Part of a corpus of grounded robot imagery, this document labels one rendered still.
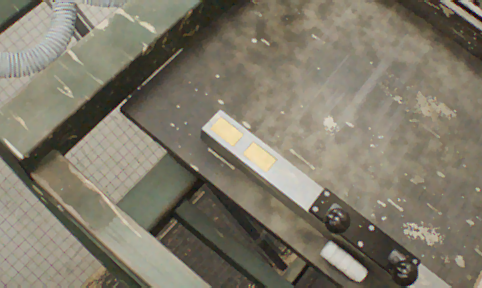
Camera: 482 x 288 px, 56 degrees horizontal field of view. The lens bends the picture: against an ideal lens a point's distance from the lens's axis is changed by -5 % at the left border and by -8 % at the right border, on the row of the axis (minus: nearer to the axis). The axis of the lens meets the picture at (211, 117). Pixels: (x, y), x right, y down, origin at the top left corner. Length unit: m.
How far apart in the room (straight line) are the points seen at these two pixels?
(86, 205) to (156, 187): 0.15
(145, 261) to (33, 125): 0.27
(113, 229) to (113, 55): 0.29
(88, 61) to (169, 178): 0.25
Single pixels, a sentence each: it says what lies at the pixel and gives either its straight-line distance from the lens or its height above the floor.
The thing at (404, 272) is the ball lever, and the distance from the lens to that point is 0.69.
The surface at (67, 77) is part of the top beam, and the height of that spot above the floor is 1.91.
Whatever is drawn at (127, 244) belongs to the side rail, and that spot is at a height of 1.67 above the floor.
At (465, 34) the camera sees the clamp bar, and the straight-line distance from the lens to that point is 1.14.
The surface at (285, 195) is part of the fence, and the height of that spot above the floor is 1.55.
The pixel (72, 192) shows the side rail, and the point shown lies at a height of 1.77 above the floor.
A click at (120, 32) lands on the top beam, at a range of 0.85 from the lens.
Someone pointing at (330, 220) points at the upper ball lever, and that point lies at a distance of 0.67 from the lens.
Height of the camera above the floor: 1.92
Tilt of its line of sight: 16 degrees down
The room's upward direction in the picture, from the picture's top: 39 degrees counter-clockwise
